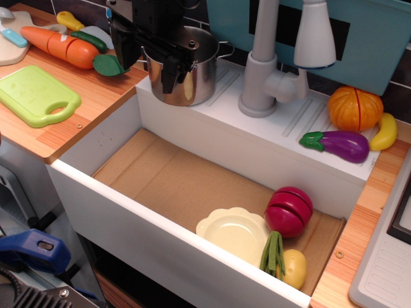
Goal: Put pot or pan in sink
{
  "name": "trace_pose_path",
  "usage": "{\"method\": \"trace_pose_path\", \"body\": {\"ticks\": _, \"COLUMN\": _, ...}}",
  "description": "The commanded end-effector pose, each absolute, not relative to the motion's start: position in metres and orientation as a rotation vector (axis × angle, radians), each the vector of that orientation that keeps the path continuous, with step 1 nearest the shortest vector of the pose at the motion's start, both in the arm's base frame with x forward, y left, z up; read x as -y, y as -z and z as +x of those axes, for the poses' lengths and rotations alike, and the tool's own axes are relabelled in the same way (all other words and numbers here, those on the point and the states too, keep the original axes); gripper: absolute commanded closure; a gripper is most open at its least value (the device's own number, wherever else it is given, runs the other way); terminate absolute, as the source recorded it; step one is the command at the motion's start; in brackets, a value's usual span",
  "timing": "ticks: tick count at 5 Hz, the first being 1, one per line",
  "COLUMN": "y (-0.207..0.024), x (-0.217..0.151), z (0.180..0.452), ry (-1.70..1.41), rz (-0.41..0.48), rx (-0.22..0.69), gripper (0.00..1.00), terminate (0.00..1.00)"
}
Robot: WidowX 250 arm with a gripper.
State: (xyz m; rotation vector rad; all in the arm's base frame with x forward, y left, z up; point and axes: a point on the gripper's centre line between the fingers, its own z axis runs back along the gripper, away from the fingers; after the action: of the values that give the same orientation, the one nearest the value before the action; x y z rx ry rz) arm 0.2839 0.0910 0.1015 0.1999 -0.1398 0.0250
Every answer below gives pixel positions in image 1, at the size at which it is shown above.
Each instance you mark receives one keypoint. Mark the yellow toy banana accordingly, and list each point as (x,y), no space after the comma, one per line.
(387,135)

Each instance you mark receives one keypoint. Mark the cardboard sheet in sink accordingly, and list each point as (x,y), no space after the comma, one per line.
(186,188)

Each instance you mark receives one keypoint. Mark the yellow toy potato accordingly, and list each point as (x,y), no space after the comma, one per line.
(295,268)

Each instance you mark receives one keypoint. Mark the yellow toy knife handle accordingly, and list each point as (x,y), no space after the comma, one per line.
(70,21)

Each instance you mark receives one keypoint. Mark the blue clamp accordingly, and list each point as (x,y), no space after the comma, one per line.
(37,250)

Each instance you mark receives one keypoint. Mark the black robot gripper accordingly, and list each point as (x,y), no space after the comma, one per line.
(157,26)

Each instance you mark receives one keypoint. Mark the stainless steel pot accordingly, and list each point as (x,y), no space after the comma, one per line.
(198,85)

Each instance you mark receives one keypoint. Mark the wooden countertop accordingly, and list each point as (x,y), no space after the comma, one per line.
(335,282)
(100,96)

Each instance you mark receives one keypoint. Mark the grey toy faucet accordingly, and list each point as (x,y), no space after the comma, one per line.
(264,84)

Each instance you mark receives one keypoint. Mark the orange toy carrot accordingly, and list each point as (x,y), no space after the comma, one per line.
(75,51)

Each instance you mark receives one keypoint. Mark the wooden cutting board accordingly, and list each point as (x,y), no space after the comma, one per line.
(12,54)

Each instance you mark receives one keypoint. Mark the white toy stove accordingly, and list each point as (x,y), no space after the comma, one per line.
(383,277)

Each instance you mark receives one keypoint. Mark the orange toy pumpkin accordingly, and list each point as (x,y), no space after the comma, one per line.
(353,109)

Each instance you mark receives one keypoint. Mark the white sink basin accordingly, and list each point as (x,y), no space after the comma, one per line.
(266,151)

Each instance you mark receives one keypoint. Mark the green cutting board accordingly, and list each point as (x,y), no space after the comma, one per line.
(37,97)

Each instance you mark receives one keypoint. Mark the purple toy eggplant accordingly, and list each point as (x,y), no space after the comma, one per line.
(350,146)

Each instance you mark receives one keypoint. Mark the wooden countertop right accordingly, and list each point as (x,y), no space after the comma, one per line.
(335,282)

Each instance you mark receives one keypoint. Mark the green toy cucumber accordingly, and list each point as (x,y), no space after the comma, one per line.
(95,41)

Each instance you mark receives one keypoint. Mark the cream flower-shaped plate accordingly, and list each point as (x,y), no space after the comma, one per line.
(236,230)

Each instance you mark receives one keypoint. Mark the red toy beet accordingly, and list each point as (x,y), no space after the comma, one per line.
(286,216)

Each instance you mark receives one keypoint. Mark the wooden countertop left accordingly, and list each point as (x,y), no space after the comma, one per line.
(100,96)

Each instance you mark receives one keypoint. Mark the blue handled toy knife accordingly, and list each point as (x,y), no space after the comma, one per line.
(9,33)

